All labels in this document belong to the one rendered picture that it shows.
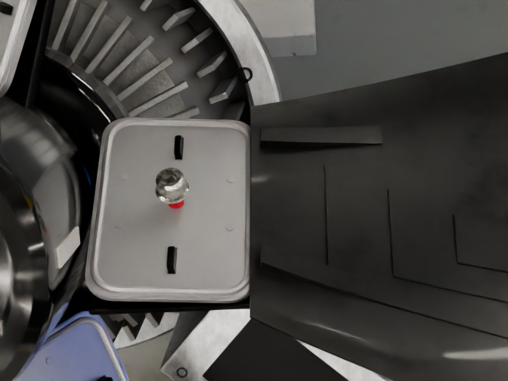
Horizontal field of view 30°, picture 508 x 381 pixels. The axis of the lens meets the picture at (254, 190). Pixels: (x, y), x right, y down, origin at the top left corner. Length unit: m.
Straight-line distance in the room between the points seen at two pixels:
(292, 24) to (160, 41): 0.44
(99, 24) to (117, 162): 0.11
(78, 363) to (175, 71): 0.15
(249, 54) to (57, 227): 0.24
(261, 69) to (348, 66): 0.79
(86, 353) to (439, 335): 0.16
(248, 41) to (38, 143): 0.21
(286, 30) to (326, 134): 0.52
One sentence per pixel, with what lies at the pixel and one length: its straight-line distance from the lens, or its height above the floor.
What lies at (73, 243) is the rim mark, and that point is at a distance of 0.36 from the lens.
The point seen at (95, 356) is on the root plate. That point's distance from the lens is 0.44.
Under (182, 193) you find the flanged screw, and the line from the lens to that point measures 0.37.
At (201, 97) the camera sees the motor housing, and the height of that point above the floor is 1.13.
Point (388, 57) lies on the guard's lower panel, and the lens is 1.34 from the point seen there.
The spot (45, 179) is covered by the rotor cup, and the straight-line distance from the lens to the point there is 0.35.
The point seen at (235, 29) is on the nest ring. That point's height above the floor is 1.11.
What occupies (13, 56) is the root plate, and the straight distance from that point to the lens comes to 0.35.
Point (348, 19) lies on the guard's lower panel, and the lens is 1.28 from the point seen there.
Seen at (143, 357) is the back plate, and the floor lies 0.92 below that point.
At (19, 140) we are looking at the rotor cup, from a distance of 0.36.
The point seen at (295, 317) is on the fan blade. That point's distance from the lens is 0.36.
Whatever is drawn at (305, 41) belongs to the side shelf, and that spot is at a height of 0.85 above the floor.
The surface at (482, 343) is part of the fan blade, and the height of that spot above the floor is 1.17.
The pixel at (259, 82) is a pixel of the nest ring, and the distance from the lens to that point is 0.55.
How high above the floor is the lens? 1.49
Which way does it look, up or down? 53 degrees down
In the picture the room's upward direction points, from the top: 7 degrees counter-clockwise
